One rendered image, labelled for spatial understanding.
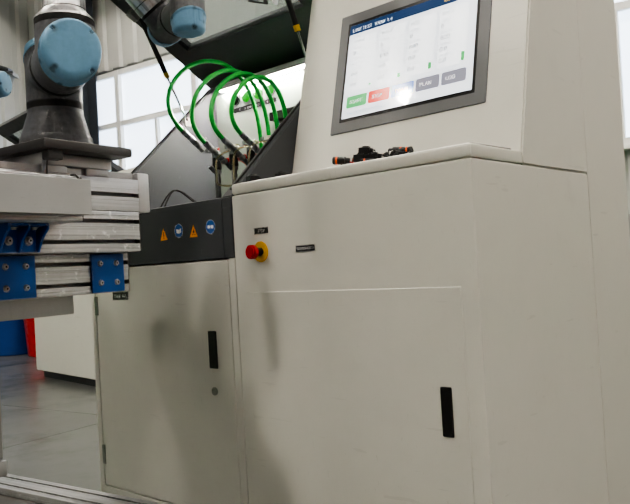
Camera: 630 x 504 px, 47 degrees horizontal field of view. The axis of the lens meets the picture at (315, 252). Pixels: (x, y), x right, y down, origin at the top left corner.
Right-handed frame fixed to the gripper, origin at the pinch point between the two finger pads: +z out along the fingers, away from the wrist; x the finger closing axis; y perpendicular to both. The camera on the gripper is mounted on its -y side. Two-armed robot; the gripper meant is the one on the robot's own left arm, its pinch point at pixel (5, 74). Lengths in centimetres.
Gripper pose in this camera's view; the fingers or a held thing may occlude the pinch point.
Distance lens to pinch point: 270.7
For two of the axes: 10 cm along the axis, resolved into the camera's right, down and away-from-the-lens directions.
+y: -0.8, 10.0, 0.0
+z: 1.5, 0.1, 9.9
